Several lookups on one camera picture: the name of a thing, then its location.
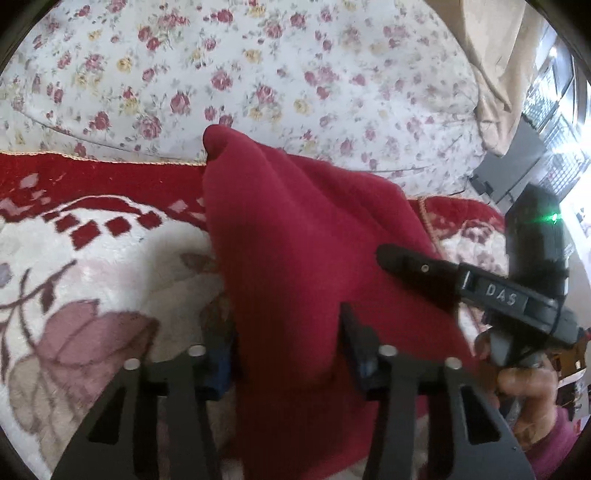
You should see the dark red sleeve forearm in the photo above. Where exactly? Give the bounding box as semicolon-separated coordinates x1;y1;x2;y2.
525;407;578;480

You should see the floral white quilt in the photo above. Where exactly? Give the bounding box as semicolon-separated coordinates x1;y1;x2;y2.
1;1;484;195

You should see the person's right hand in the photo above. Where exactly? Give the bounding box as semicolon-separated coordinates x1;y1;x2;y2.
475;332;558;451

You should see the dark red knit garment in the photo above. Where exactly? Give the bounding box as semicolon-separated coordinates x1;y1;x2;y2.
204;125;472;479

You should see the white and red plush blanket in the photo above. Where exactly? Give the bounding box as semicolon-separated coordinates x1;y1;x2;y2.
1;154;508;479

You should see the beige curtain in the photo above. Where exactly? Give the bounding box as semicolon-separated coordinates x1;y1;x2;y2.
429;0;545;156

